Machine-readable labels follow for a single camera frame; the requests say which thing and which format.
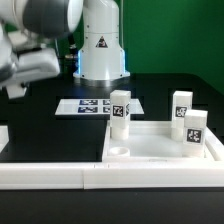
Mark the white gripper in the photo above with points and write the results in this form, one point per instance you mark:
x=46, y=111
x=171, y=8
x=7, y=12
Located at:
x=35, y=66

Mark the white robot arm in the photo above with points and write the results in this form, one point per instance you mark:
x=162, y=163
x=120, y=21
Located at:
x=24, y=24

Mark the white square table top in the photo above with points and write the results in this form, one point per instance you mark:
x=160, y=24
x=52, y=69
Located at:
x=150, y=141

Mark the white marker base plate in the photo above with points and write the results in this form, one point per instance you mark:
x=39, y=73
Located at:
x=83, y=107

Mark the white U-shaped obstacle fence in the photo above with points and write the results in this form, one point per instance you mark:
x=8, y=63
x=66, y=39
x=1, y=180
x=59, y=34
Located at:
x=102, y=175

